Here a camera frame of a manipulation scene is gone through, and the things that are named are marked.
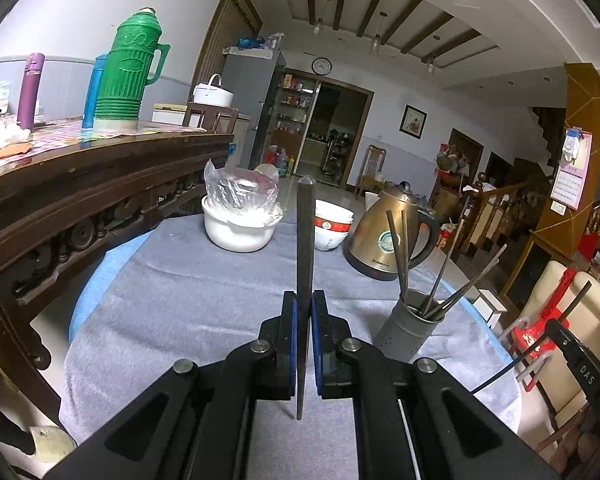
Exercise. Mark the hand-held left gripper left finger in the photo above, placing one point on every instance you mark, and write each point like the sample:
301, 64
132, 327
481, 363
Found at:
291, 345

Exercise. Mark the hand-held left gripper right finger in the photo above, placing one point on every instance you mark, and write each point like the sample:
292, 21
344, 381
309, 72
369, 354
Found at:
316, 345

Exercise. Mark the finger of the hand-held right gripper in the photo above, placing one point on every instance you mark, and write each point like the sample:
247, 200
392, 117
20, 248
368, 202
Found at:
562, 337

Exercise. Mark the grey metal chopstick holder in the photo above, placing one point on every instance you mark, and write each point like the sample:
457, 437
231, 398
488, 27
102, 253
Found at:
400, 335

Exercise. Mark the bunch of dark chopsticks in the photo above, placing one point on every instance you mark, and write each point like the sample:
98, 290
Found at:
480, 270

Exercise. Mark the person's right hand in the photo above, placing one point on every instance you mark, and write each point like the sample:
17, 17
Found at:
590, 452

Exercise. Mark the red plastic chair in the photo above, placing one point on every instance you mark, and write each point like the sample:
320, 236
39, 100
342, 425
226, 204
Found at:
535, 345

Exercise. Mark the white step stool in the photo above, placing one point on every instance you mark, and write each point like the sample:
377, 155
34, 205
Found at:
490, 305

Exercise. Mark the grey table cloth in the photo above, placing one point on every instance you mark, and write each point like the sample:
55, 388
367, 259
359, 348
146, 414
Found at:
180, 310

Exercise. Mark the red banded porcelain bowl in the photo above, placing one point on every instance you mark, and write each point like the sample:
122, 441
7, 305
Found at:
330, 225

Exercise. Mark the large white mixing bowl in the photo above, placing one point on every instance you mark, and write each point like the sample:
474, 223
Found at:
237, 234

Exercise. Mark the brass electric kettle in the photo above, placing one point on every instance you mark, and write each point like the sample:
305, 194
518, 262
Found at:
375, 235

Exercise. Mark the wooden stair railing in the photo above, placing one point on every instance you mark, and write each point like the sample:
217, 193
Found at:
495, 210

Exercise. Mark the red gift box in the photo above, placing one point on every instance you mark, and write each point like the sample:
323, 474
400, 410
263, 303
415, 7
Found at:
447, 236

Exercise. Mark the plastic wrapped glass bowl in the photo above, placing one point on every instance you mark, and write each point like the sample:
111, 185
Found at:
240, 192

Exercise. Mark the blue water jug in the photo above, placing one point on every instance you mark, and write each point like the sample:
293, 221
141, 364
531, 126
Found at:
283, 163

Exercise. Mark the wooden dining chair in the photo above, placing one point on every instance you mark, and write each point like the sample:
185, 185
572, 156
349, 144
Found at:
372, 170

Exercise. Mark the blue table cover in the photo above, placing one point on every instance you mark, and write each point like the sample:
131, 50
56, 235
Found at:
92, 280

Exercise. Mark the white chest freezer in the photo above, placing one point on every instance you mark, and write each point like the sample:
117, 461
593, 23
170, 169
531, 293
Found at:
241, 135

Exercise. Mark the pantry shelf with bottles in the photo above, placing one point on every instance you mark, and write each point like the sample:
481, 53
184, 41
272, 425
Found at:
292, 120

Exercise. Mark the grey refrigerator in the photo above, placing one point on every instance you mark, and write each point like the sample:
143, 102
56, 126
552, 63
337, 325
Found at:
255, 105

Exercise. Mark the carved wooden sideboard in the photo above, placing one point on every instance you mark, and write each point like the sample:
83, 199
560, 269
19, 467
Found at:
80, 210

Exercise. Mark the hanging light bulb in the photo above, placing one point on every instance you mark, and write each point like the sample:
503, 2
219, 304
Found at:
430, 65
376, 40
319, 25

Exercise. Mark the blue bag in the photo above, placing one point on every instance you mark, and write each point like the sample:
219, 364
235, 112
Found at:
250, 42

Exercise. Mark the green thermos flask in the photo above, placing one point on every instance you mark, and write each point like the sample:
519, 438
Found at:
130, 75

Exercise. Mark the blue bottle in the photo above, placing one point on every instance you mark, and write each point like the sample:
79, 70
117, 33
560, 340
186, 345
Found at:
92, 92

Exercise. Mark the crumpled white tissue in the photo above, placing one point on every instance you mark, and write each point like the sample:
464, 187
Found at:
10, 135

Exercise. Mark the purple bottle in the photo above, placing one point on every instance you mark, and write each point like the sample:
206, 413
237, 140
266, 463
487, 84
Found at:
30, 92

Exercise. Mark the white light switch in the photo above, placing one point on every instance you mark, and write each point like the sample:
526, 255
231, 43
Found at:
558, 207

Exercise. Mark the wall calendar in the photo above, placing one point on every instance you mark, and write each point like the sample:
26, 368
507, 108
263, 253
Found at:
572, 170

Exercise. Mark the framed wall picture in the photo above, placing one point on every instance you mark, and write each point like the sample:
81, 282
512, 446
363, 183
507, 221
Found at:
413, 121

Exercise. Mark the round wall clock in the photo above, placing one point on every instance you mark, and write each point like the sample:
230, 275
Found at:
321, 65

